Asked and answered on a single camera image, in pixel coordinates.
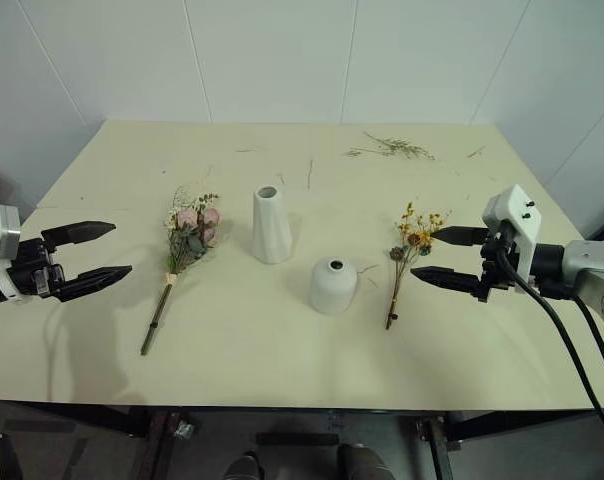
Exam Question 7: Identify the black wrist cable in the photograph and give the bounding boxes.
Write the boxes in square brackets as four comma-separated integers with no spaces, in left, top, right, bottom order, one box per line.
[496,244,604,442]
[541,282,604,417]

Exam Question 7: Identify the tall white ceramic vase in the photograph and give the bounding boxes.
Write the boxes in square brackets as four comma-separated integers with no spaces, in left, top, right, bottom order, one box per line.
[251,185,294,265]

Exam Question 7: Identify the dark rounded shape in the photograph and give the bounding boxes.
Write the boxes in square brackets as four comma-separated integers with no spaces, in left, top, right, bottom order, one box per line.
[225,451,264,480]

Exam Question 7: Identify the short round white vase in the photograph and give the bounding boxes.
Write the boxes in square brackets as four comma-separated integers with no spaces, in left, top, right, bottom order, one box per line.
[309,256,357,316]

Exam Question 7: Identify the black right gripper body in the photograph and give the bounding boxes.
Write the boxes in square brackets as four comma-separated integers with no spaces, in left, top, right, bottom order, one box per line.
[473,222,517,304]

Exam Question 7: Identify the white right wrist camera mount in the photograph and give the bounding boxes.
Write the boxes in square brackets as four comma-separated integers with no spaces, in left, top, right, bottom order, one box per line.
[482,183,544,282]

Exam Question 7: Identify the yellow dried flower bouquet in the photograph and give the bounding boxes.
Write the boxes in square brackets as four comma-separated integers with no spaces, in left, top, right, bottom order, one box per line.
[384,201,452,332]

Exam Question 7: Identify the pink rose bouquet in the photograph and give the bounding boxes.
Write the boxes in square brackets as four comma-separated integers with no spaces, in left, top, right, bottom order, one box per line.
[139,167,222,357]

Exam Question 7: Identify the loose dried twig bunch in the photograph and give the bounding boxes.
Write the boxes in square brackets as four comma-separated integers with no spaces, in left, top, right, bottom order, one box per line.
[345,130,437,163]

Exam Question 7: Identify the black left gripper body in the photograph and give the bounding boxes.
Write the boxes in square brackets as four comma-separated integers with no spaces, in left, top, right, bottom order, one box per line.
[5,237,67,302]

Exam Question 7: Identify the black table frame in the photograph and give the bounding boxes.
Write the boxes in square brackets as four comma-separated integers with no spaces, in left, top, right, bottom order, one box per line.
[0,398,604,480]

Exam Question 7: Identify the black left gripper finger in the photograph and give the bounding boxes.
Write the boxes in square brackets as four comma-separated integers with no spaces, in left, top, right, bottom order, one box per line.
[55,264,134,303]
[40,220,118,252]

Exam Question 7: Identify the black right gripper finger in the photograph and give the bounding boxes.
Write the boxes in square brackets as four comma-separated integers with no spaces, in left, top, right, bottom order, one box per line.
[409,266,484,298]
[430,225,490,246]

